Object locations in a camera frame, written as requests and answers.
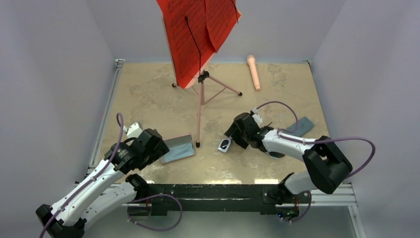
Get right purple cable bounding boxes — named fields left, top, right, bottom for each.
left=255, top=101, right=376, bottom=179

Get aluminium frame rail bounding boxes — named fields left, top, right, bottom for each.
left=56, top=59, right=125, bottom=219

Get blue glasses case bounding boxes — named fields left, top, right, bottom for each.
left=285, top=117, right=315, bottom=137

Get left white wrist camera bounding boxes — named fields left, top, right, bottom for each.
left=126, top=122, right=143, bottom=138

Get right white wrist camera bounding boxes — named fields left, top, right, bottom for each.
left=250, top=111, right=263, bottom=126

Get black sunglasses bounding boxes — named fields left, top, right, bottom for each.
left=265, top=122, right=286, bottom=159

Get pink toy microphone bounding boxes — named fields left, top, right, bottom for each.
left=247, top=55, right=261, bottom=91

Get pink music stand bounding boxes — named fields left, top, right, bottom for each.
left=171, top=69, right=244, bottom=148

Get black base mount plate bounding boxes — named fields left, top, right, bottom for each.
left=128, top=184, right=309, bottom=217

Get white frame sunglasses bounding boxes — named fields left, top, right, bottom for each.
left=218, top=137, right=232, bottom=153

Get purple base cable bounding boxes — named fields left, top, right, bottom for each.
left=127, top=193, right=183, bottom=232

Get light blue cleaning cloth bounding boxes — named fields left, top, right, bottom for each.
left=160, top=142, right=195, bottom=164

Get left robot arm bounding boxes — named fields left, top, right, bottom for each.
left=36, top=128, right=169, bottom=238

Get pink glasses case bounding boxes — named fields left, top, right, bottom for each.
left=159, top=133, right=196, bottom=164

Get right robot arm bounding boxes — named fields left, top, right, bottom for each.
left=224, top=113, right=353, bottom=202

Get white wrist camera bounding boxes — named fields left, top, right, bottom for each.
left=250, top=111, right=263, bottom=126
left=126, top=122, right=143, bottom=138

